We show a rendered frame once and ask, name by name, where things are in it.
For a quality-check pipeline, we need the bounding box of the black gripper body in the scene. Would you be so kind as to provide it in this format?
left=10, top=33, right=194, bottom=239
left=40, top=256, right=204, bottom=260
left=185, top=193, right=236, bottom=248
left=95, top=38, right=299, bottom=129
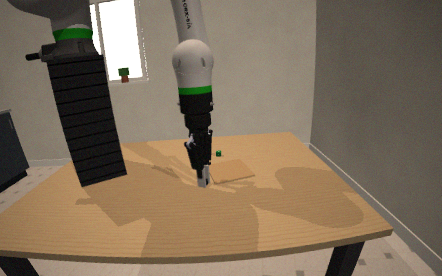
left=184, top=112, right=211, bottom=145

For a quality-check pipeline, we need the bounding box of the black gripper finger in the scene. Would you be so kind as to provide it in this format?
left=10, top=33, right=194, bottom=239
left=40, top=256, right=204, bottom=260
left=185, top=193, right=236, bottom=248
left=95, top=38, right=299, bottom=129
left=184, top=134, right=207, bottom=188
left=203, top=129, right=213, bottom=183

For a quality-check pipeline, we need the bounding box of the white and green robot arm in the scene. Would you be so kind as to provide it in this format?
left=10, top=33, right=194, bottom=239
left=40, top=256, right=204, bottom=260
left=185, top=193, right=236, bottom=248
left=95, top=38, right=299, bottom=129
left=7, top=0, right=214, bottom=116

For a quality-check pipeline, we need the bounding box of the tan mat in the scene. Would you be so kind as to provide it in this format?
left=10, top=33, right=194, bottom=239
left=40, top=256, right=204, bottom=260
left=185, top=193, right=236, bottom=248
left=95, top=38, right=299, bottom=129
left=209, top=159, right=255, bottom=184

